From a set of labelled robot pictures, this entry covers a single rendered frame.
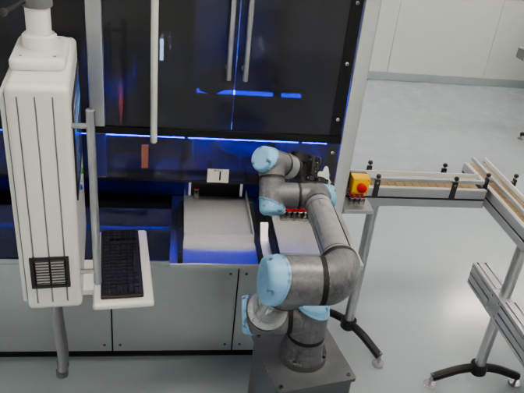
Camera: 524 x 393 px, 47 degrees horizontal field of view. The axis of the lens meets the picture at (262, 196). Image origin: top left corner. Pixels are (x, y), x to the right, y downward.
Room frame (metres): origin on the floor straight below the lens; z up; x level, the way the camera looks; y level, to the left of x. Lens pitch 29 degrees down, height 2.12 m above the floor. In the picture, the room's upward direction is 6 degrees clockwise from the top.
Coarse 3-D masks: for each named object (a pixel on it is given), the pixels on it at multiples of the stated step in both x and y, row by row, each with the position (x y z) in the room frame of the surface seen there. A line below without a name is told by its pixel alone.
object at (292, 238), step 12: (276, 216) 2.08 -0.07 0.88; (276, 228) 1.98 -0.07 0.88; (288, 228) 1.99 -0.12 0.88; (300, 228) 2.00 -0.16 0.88; (276, 240) 1.87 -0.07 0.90; (288, 240) 1.91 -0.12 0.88; (300, 240) 1.92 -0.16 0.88; (312, 240) 1.93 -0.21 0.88; (288, 252) 1.78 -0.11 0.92; (300, 252) 1.84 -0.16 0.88; (312, 252) 1.85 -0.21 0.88
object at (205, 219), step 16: (192, 208) 2.07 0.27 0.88; (208, 208) 2.08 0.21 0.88; (224, 208) 2.09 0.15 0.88; (240, 208) 2.11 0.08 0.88; (192, 224) 1.95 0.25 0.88; (208, 224) 1.96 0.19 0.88; (224, 224) 1.98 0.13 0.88; (240, 224) 1.99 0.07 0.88; (192, 240) 1.84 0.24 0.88; (208, 240) 1.85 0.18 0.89; (224, 240) 1.85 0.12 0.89; (240, 240) 1.86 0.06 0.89
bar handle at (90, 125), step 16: (80, 128) 1.52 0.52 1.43; (96, 160) 1.53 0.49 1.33; (96, 176) 1.53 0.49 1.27; (96, 192) 1.53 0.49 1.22; (96, 208) 1.53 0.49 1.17; (96, 224) 1.53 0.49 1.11; (96, 240) 1.52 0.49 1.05; (96, 256) 1.52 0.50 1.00; (80, 272) 1.51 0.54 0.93; (96, 272) 1.52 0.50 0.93
